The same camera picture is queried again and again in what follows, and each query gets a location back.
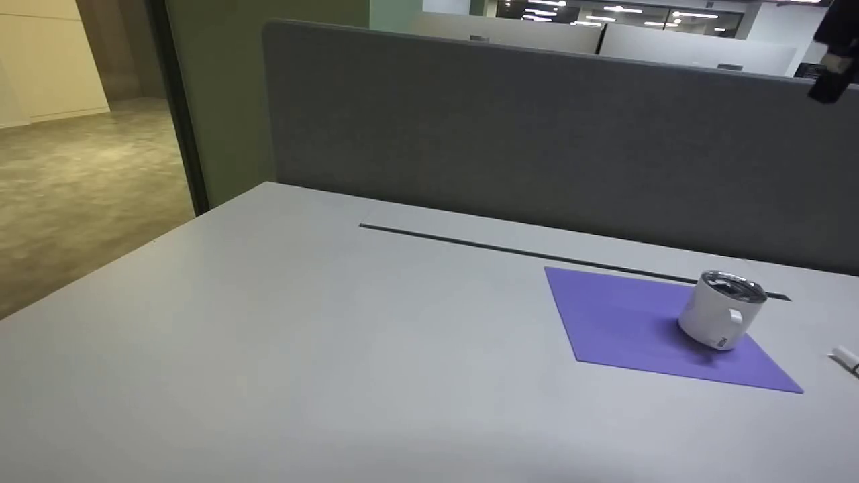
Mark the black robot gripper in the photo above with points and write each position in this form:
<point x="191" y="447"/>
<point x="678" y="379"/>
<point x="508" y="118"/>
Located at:
<point x="843" y="33"/>

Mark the white metal cup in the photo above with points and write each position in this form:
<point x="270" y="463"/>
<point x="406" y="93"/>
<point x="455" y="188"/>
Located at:
<point x="717" y="312"/>

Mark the small white object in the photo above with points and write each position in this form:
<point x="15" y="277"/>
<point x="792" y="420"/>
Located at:
<point x="846" y="360"/>

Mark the light grey background partition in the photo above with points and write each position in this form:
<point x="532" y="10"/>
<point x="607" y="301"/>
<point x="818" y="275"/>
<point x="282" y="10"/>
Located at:
<point x="698" y="49"/>
<point x="501" y="31"/>

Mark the grey desk partition panel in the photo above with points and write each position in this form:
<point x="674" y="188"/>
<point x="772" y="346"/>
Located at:
<point x="539" y="143"/>

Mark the purple square mat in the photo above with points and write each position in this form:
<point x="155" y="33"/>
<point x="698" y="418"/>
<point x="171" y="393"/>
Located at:
<point x="626" y="326"/>

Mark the dark door frame post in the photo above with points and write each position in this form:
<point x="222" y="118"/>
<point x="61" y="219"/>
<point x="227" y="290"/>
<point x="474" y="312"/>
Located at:
<point x="178" y="98"/>

